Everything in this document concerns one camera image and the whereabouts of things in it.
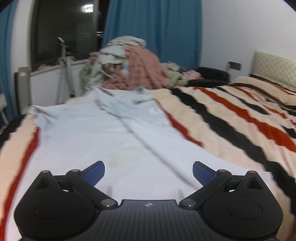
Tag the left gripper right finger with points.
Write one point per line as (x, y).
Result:
(211, 182)

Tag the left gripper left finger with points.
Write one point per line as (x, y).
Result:
(84, 182)

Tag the white t-shirt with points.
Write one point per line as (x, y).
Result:
(51, 209)

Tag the striped fleece blanket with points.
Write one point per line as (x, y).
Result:
(231, 120)

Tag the light green garment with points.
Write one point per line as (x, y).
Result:
(85, 77)

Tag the black chair with grey back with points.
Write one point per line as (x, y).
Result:
(23, 89)

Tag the white tripod stand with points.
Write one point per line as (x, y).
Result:
(65, 75)

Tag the pink fluffy blanket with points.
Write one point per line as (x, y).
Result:
(145, 70)

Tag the beige quilted headboard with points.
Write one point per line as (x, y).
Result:
(274, 68)

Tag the grey-white hoodie on pile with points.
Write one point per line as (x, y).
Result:
(102, 64)

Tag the right blue curtain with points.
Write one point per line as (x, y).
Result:
(172, 29)

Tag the blue curtain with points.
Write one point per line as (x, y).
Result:
(7, 22)
(172, 29)

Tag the dark window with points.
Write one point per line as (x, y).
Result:
(79, 23)

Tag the left blue curtain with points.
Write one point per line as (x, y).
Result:
(7, 22)

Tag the wall power socket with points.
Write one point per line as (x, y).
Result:
(234, 65)

